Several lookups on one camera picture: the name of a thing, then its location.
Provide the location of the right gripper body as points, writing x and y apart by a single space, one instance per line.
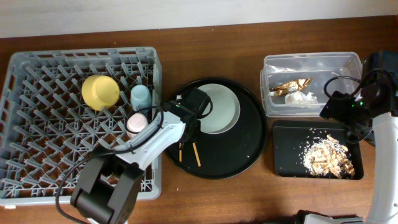
333 106

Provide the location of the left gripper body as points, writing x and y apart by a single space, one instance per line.
188 134

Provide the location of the grey plate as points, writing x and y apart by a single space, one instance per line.
225 112

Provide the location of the blue cup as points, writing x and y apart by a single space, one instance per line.
141 98

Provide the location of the wooden chopstick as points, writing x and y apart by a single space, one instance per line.
196 154
180 152

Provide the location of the pink cup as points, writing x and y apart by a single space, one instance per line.
135 124

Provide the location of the white tissue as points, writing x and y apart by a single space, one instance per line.
299 98

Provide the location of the gold snack wrapper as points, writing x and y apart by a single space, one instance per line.
291 86

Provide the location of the yellow bowl with food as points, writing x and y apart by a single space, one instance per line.
100 91

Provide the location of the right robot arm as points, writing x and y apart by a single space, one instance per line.
370 113

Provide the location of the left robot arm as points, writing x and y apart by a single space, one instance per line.
110 181

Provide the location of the grey dishwasher rack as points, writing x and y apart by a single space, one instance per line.
46 127

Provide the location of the pile of food scraps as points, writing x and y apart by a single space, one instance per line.
327 156

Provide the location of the round black tray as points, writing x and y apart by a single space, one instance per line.
230 153

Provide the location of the clear plastic bin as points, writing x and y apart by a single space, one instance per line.
320 67

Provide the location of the black rectangular tray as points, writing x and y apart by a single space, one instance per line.
292 139

